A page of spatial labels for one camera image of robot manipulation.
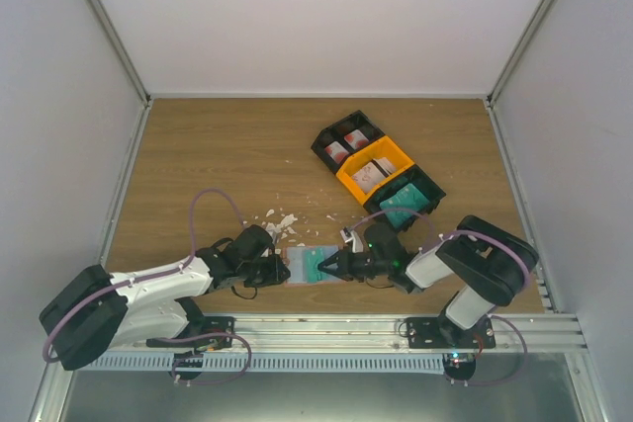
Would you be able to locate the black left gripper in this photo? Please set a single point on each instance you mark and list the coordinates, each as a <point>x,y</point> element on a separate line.
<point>275,276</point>

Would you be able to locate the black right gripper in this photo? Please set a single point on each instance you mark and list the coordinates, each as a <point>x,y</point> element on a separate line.
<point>344,271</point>

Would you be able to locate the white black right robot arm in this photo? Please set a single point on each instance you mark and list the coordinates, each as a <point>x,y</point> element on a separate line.
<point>494,265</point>

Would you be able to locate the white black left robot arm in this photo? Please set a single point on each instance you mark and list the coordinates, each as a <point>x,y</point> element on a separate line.
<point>98,311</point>

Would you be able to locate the pink patterned cards in bin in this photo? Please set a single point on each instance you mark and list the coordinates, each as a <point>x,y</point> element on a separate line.
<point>373,173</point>

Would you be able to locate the teal cards stack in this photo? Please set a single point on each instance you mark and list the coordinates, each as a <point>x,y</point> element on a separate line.
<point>408,197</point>

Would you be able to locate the red white cards in bin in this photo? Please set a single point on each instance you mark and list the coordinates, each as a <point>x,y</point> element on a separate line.
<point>339,150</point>

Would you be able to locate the black bin right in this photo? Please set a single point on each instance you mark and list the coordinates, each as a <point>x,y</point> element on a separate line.
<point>414,175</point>

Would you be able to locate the yellow plastic bin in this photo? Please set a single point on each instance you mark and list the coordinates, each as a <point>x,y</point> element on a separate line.
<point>383,147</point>

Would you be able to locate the black divided bin left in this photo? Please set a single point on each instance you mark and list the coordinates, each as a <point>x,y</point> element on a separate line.
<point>338,130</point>

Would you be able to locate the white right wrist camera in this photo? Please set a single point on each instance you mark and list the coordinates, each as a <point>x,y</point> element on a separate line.
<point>352,240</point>

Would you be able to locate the aluminium front rail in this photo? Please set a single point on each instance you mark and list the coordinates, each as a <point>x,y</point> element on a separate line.
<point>385,333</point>

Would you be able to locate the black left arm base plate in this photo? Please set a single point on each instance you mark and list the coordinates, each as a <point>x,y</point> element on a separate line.
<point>194,335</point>

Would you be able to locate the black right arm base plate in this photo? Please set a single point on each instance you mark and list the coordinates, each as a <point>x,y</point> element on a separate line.
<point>424,332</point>

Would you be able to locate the grey slotted cable duct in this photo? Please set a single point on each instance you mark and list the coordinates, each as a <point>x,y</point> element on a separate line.
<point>232,363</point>

